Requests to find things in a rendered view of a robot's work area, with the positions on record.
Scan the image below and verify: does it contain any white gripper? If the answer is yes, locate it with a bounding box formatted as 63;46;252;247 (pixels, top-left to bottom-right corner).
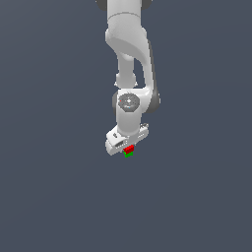
104;122;150;157

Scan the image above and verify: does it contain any red cube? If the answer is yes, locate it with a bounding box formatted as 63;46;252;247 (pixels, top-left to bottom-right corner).
123;144;136;154

